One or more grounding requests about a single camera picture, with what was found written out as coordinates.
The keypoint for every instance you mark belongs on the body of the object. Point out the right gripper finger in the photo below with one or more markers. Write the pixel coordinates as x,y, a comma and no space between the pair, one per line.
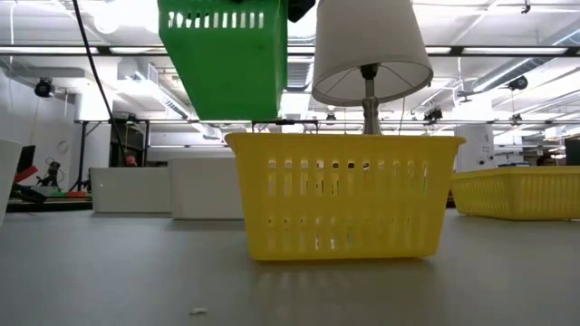
300,9

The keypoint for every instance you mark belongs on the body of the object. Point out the green plastic basket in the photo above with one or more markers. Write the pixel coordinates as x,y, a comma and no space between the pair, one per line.
226,77

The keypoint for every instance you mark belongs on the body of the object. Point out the yellow plastic basket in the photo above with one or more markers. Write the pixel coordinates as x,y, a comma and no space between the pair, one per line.
521,170
344,145
521,199

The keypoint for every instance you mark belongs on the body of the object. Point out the white shade table lamp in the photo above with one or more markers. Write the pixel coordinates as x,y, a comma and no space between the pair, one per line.
362,45

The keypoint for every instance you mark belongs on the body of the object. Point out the white column with sign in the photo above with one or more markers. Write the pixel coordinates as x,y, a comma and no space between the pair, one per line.
476,149

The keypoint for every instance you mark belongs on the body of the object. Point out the black computer monitor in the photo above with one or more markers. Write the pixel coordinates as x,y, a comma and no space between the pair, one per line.
28,158
573,151

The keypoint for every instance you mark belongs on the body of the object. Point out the black background gantry frame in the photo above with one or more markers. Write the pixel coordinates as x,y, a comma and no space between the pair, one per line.
284,121

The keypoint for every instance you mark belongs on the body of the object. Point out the long ceiling light rail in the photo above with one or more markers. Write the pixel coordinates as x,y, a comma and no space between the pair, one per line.
498,50

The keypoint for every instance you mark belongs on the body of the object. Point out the black ceiling-mounted camera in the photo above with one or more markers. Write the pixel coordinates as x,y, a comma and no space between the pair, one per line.
518,83
44,87

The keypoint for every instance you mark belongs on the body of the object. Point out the black background station frame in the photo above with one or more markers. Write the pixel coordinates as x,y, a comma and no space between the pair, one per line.
82,154

